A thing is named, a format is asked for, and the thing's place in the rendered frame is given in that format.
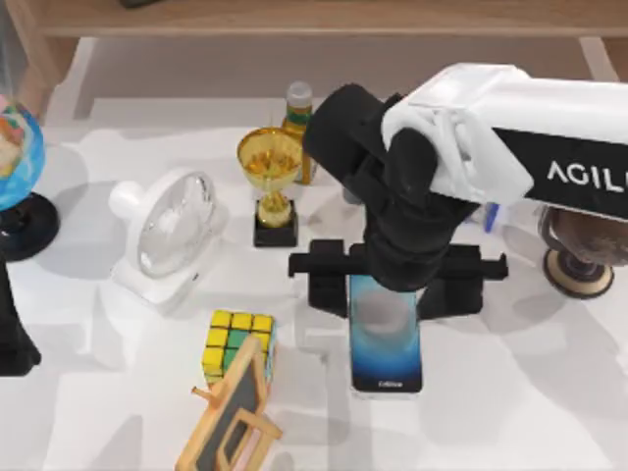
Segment yellow bottle grey cap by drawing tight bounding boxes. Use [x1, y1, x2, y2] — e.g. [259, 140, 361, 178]
[279, 81, 321, 186]

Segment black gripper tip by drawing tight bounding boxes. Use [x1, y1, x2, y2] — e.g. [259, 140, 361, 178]
[0, 247, 43, 379]

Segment gold trophy black base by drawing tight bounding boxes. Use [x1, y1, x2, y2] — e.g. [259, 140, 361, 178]
[235, 126, 306, 248]

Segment colourful puzzle cube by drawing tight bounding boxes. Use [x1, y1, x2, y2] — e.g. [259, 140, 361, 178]
[199, 309, 279, 394]

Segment blue screen smartphone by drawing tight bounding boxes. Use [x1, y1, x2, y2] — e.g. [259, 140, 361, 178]
[347, 273, 425, 400]

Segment blue globe black stand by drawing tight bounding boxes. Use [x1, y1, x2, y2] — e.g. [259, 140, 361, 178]
[0, 92, 61, 262]

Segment wooden framed blackboard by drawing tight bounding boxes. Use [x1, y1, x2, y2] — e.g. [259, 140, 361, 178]
[175, 335, 285, 471]

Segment white desk fan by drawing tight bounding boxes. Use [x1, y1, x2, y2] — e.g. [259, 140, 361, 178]
[107, 166, 231, 316]

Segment wooden shelf unit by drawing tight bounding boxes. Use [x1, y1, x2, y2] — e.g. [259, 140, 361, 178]
[0, 0, 628, 127]

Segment brown ball wooden base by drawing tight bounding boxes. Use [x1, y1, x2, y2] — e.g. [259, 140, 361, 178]
[536, 203, 628, 300]

